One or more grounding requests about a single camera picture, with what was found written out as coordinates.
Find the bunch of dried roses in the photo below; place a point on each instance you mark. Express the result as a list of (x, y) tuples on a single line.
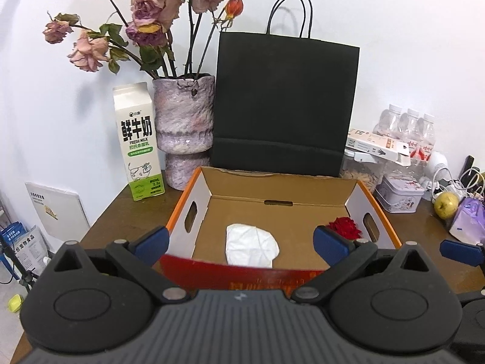
[(149, 11)]

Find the small white fan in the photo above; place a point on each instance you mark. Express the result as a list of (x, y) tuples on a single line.
[(437, 165)]

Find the white board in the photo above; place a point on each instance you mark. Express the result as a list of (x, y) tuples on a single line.
[(57, 212)]

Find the blue white packets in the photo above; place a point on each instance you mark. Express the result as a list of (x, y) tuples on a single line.
[(26, 246)]

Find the red orange cardboard box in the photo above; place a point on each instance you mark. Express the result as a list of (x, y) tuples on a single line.
[(265, 216)]

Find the yellow green apple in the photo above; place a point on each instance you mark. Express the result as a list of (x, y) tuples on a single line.
[(446, 205)]

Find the purple white packet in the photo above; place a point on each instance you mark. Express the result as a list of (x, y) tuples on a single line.
[(470, 218)]

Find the white green milk carton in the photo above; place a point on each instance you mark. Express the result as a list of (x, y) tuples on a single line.
[(138, 140)]

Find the black paper bag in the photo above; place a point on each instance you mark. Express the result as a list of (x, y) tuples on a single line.
[(284, 102)]

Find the purple mottled ceramic vase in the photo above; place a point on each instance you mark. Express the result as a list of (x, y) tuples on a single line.
[(183, 117)]

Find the pale printed tin box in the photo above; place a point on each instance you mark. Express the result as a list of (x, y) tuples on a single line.
[(399, 195)]

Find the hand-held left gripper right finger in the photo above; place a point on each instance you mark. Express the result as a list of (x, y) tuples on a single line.
[(329, 245)]

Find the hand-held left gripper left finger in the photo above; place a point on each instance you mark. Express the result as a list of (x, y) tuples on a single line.
[(153, 242)]

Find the yellow green small object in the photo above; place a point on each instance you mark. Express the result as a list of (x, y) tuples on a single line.
[(16, 304)]

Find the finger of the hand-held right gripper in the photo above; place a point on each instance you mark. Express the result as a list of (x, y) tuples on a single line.
[(460, 253)]

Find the red rose flower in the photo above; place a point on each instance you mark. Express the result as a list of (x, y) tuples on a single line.
[(345, 227)]

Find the clear water bottle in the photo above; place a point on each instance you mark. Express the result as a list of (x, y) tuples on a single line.
[(410, 127), (426, 136), (386, 123)]

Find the black tripod stand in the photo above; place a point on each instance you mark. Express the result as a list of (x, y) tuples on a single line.
[(17, 269)]

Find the white crumpled tissue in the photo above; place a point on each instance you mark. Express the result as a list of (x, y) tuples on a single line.
[(252, 246)]

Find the white glove carton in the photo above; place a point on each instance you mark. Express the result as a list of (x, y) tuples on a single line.
[(373, 145)]

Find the clear snack container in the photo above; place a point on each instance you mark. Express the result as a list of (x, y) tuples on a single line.
[(360, 174)]

